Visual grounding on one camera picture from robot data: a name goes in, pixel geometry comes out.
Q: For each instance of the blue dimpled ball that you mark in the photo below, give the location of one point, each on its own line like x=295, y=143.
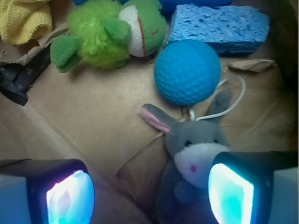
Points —
x=187, y=72

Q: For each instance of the brown paper bag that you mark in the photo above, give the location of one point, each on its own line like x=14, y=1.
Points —
x=92, y=115

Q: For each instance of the green plush frog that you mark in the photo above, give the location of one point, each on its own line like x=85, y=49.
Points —
x=106, y=33

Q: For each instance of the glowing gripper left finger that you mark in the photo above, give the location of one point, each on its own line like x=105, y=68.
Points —
x=45, y=192

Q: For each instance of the blue sponge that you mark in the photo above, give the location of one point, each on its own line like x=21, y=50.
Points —
x=229, y=30

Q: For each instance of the gray plush bunny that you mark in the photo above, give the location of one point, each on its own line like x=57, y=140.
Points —
x=183, y=190

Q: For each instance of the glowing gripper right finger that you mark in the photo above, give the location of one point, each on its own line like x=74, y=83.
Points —
x=255, y=187

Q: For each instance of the yellow cloth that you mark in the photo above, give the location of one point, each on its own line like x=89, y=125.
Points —
x=24, y=20

